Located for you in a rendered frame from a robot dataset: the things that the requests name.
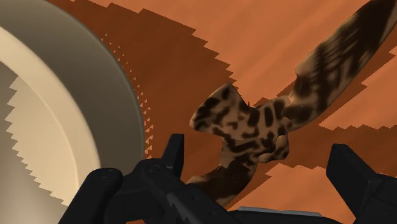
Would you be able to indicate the beige round bowl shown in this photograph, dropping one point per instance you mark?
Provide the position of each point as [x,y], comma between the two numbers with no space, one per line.
[62,102]

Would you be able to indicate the brown spotted giraffe toy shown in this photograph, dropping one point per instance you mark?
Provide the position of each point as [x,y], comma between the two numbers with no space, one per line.
[248,124]

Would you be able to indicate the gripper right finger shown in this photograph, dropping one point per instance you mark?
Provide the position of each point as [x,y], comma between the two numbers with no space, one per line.
[359,176]

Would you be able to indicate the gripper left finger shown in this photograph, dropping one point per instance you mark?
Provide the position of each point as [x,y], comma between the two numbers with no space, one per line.
[149,186]

